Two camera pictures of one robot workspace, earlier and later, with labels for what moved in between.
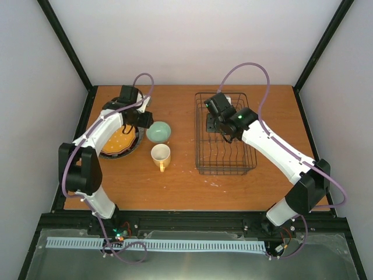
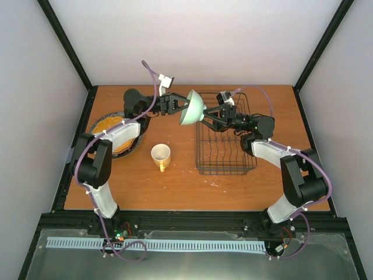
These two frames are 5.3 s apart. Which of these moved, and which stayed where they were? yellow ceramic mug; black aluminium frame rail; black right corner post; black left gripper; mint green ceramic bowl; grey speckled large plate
Moved: mint green ceramic bowl; black left gripper
Stayed: grey speckled large plate; black aluminium frame rail; black right corner post; yellow ceramic mug
